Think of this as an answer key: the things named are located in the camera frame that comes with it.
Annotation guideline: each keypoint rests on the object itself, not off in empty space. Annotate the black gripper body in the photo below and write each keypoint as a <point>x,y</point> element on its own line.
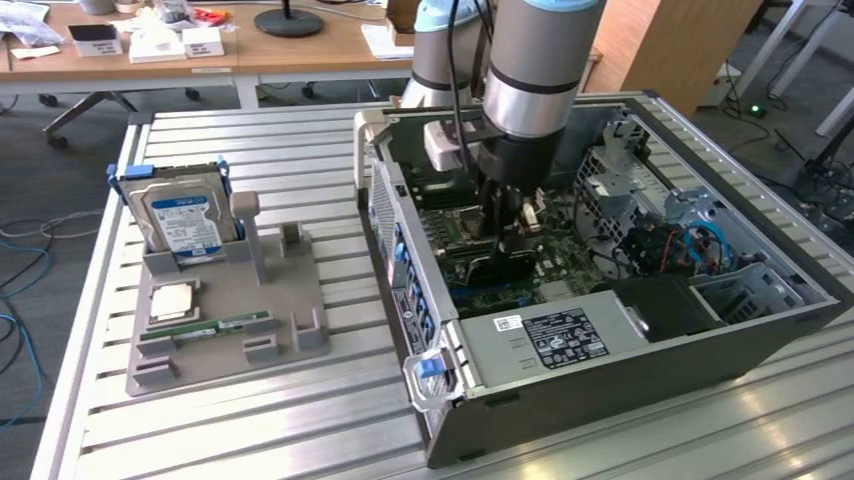
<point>516,160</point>

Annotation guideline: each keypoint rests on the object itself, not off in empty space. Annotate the blue case release latch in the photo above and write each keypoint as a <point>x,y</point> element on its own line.
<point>427,369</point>

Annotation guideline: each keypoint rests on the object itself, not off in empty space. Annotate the grey parts rack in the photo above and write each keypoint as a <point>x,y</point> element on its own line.
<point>280,300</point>

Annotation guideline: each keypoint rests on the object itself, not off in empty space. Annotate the grey open PC case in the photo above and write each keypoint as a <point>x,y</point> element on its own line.
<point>600,400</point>

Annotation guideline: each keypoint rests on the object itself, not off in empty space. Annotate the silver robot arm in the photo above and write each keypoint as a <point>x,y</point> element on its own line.
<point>527,65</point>

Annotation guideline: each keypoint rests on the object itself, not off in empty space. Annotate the device with green light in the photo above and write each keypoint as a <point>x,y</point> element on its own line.
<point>755,110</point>

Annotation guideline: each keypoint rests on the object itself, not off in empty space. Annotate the clear plastic bag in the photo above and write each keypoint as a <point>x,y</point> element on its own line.
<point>26,25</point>

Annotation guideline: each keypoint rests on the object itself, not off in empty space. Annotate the silver CPU chip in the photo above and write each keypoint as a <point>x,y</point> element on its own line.
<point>172,302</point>

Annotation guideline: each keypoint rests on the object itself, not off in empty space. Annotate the hard disk with blue caddy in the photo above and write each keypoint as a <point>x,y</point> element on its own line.
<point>180,220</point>

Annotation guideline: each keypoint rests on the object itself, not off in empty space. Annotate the black tripod stand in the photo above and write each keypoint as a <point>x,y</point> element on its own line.
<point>834,140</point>

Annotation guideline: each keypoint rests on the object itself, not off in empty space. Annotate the CPU socket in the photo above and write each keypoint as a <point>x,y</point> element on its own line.
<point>468,222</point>

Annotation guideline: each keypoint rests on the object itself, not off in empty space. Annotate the large white cardboard box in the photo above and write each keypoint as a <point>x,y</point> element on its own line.
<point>156,50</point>

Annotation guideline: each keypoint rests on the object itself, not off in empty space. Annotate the black graphics card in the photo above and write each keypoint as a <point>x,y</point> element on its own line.
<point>496,270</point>

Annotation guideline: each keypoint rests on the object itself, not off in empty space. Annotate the grey cup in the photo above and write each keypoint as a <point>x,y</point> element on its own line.
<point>96,6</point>

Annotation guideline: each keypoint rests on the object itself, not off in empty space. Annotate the black round lamp base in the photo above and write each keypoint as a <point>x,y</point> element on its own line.
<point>287,25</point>

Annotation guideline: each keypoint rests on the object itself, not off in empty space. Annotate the grey power supply unit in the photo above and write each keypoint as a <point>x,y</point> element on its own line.
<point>507,350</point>

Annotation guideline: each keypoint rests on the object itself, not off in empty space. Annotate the white table frame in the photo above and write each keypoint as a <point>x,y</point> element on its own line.
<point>811,42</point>

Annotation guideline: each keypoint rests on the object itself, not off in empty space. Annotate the beige paper note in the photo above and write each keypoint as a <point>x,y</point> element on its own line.
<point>33,52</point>

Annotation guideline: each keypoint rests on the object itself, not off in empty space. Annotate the stack of white papers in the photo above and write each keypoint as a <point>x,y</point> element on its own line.
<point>383,45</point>

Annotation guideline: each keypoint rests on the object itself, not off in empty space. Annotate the green RAM stick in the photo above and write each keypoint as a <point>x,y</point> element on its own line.
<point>200,327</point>

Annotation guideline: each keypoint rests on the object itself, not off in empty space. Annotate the brown cardboard box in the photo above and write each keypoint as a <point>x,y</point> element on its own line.
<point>399,15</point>

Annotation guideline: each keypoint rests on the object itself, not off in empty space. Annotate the small white cardboard box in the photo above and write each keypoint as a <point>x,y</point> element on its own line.
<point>202,47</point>

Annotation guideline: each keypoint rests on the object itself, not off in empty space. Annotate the silver drive cage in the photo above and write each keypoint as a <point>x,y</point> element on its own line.
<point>620,200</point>

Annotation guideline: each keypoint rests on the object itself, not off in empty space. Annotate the black fan shroud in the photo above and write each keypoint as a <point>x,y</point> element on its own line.
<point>667,310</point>

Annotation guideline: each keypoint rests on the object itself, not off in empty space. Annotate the long expansion slot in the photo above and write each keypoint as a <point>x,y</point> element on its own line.
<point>480,290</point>

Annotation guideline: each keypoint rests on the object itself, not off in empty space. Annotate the green motherboard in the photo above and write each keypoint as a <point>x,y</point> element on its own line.
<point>567,260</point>

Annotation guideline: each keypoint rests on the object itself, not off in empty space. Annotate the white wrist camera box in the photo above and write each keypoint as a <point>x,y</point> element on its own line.
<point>443,147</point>

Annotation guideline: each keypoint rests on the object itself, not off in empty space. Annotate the wooden desk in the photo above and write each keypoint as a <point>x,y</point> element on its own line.
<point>300,55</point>

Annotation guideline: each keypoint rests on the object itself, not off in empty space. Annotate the wooden cabinet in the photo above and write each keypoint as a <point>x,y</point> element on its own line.
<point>667,50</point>

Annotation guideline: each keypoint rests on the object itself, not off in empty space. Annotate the red packet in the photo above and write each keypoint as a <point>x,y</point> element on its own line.
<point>212,17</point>

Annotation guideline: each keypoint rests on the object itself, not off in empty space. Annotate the white box with red dot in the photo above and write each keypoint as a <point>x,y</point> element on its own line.
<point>727,90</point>

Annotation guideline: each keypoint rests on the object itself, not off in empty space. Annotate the white box with black top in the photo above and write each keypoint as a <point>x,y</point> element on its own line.
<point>96,47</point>

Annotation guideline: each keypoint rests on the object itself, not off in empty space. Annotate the silver disk bay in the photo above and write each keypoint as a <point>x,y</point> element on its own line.
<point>760,285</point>

